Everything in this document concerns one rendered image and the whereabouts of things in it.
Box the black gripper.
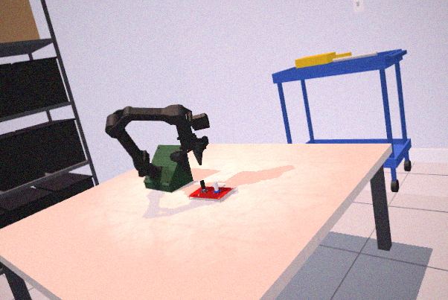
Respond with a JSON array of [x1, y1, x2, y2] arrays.
[[170, 132, 204, 173]]

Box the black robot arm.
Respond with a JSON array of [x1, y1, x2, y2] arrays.
[[105, 104, 210, 180]]

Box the red circuit board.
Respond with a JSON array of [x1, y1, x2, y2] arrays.
[[188, 180, 233, 201]]

